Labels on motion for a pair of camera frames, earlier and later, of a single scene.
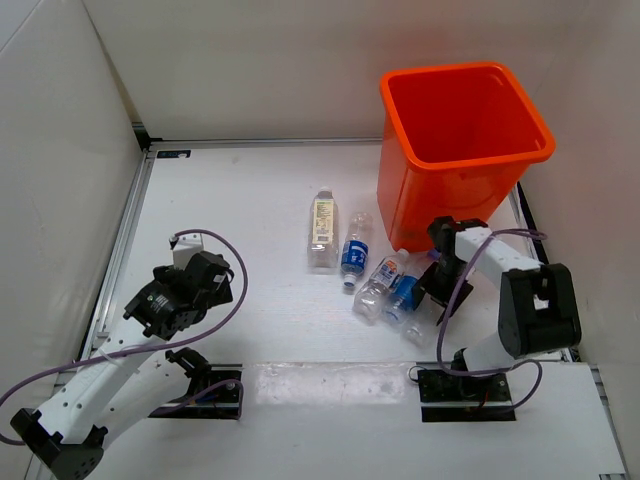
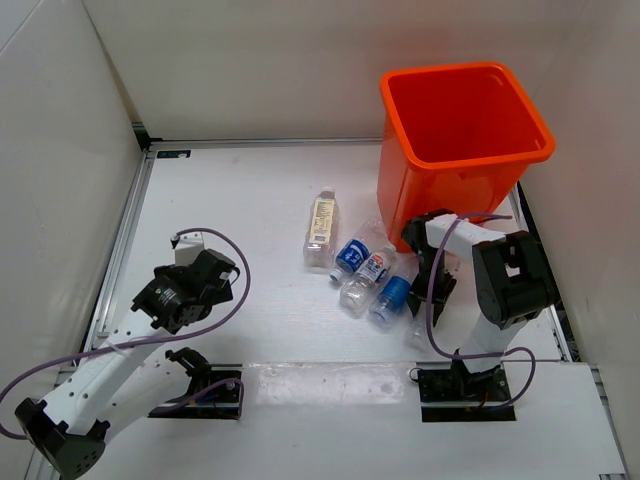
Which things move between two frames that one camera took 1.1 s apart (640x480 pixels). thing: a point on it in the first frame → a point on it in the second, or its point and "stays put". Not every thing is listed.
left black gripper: [222, 295] stays put
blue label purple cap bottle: [401, 298] stays put
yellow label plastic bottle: [323, 230] stays put
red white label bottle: [371, 296] → [373, 268]
